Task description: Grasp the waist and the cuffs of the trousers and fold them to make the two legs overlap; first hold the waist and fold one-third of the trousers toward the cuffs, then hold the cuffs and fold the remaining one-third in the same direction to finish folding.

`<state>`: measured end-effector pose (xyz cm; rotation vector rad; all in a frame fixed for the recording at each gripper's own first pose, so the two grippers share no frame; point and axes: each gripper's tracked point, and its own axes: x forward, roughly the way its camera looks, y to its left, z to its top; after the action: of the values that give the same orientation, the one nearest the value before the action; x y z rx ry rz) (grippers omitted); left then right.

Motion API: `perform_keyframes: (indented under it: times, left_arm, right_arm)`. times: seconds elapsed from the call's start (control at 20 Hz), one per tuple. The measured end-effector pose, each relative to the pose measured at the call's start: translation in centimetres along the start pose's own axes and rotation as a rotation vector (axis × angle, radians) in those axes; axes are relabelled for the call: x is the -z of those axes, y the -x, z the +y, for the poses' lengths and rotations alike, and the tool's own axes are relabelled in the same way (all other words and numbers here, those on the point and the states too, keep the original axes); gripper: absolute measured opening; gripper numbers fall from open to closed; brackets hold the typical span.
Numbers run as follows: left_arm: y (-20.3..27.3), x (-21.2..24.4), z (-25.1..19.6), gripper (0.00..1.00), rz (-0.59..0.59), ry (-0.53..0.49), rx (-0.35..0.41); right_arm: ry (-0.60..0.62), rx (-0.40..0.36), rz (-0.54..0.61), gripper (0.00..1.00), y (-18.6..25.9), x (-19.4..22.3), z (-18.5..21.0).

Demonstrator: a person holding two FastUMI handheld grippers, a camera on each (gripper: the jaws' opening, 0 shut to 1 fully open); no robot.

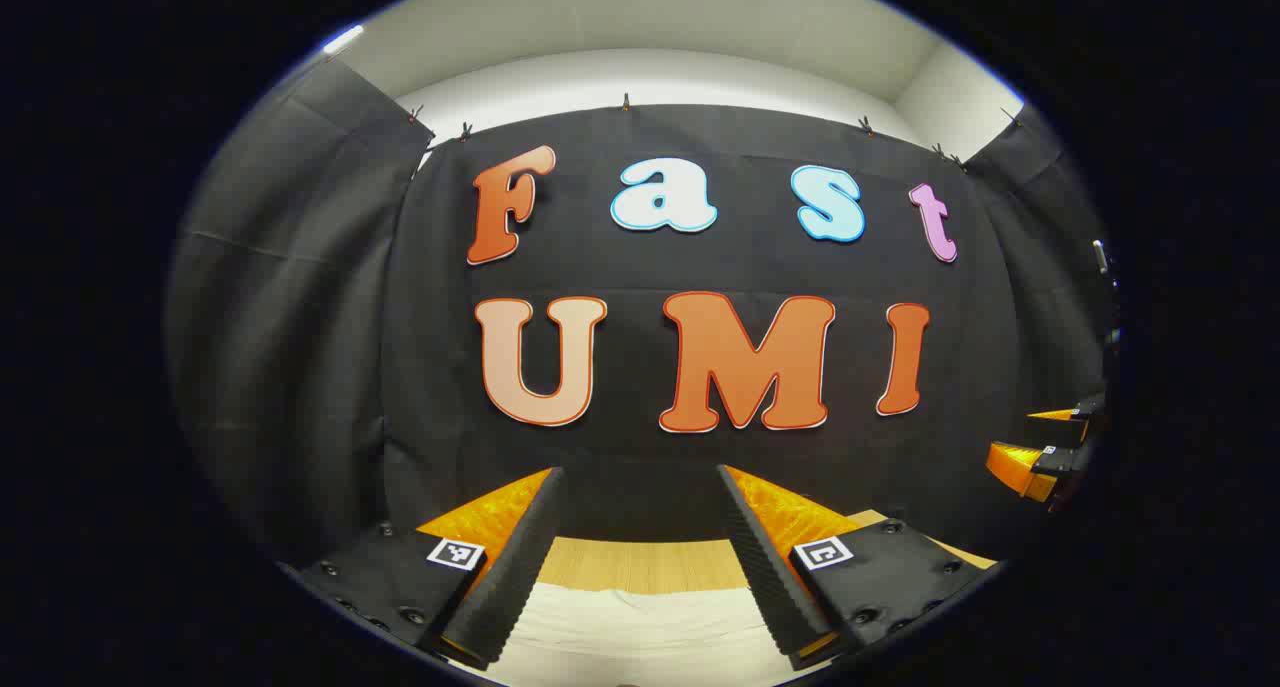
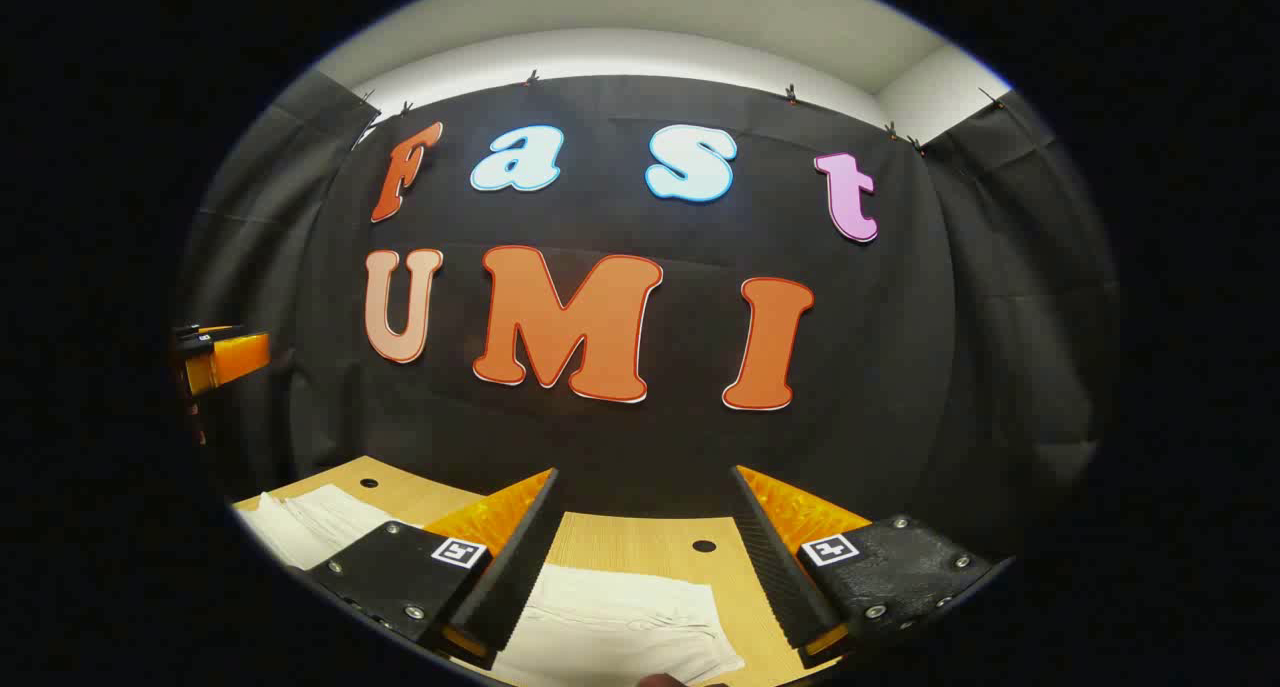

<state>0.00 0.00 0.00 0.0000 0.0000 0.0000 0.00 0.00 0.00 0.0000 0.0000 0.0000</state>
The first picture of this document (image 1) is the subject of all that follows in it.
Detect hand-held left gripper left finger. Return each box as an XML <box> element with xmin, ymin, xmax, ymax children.
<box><xmin>285</xmin><ymin>467</ymin><xmax>568</xmax><ymax>671</ymax></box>

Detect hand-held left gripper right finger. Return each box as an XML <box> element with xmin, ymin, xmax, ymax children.
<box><xmin>716</xmin><ymin>464</ymin><xmax>1001</xmax><ymax>671</ymax></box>

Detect white jeans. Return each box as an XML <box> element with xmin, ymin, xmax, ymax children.
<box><xmin>480</xmin><ymin>580</ymin><xmax>801</xmax><ymax>687</ymax></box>

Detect black backdrop cloth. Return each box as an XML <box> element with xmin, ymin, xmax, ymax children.
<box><xmin>165</xmin><ymin>57</ymin><xmax>1121</xmax><ymax>573</ymax></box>

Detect row of small black clips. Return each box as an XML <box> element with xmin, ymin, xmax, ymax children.
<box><xmin>405</xmin><ymin>92</ymin><xmax>1026</xmax><ymax>170</ymax></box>

